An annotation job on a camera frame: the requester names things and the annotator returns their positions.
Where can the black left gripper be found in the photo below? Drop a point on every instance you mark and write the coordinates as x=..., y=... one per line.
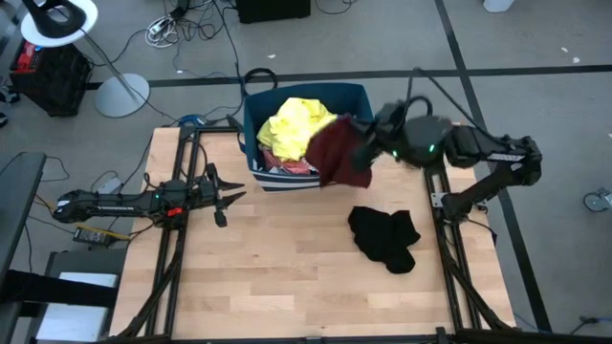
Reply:
x=210, y=191

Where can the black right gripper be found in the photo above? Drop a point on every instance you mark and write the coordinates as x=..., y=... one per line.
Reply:
x=389, y=138

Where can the maroon garment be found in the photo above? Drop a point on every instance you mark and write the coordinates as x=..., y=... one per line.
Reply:
x=334, y=157

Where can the yellow shirt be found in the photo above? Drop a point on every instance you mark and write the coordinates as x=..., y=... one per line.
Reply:
x=296, y=126

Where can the black garment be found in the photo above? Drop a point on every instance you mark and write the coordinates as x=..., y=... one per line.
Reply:
x=382, y=239

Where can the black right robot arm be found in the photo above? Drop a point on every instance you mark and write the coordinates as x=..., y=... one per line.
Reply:
x=478, y=145

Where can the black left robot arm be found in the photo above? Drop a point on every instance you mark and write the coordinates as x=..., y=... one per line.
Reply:
x=119, y=208

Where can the navy white striped fabric bin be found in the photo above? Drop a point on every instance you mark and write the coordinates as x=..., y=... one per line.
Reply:
x=315, y=93

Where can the white power adapter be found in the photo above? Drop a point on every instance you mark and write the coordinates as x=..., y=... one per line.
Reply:
x=110, y=185

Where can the black power adapter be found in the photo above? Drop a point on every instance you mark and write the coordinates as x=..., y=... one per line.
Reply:
x=93, y=236

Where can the black box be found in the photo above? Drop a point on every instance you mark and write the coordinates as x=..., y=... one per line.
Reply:
x=272, y=10

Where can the grey cabinet with white panel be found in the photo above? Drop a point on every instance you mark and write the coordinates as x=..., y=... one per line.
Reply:
x=86, y=260

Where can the white power strip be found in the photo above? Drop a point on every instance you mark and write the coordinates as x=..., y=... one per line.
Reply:
x=157, y=25

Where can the white container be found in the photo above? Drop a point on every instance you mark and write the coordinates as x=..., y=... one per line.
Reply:
x=498, y=5

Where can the black equipment crate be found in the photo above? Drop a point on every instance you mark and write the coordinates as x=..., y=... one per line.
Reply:
x=57, y=81

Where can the black desk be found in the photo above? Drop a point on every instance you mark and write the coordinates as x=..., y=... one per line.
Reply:
x=19, y=200

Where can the grey caster wheel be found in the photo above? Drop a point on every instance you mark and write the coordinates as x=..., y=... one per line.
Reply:
x=595, y=200

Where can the red black device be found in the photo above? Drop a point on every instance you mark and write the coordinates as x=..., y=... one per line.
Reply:
x=28, y=55

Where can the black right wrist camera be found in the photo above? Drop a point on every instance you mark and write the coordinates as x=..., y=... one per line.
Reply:
x=392, y=113

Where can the black aluminium table frame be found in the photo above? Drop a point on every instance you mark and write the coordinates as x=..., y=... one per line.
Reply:
x=184, y=267

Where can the white round pedestal stand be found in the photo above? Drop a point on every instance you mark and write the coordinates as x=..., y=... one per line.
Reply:
x=122, y=95

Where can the black curved bracket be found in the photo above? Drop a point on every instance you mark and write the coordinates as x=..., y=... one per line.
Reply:
x=55, y=21

